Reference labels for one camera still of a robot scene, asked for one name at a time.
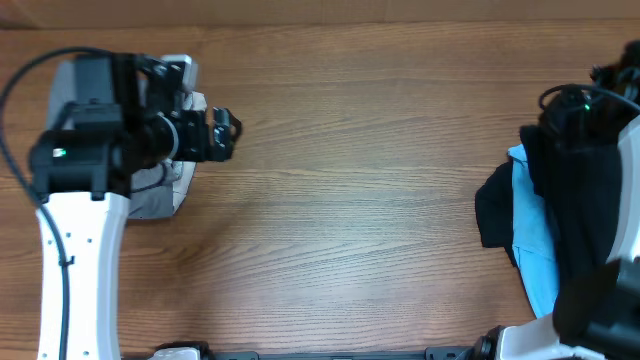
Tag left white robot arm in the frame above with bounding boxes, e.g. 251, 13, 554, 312
29, 53, 242, 359

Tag light blue printed t-shirt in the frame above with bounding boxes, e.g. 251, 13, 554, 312
508, 144, 560, 318

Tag grey folded trousers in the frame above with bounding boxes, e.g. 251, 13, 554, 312
45, 61, 195, 220

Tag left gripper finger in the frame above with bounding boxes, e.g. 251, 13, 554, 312
213, 107, 242, 143
211, 127, 235, 161

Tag black t-shirt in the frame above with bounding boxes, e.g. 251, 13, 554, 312
475, 125, 630, 352

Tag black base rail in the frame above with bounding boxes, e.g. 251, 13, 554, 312
149, 341, 481, 360

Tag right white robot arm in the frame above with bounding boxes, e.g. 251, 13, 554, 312
462, 42, 639, 359

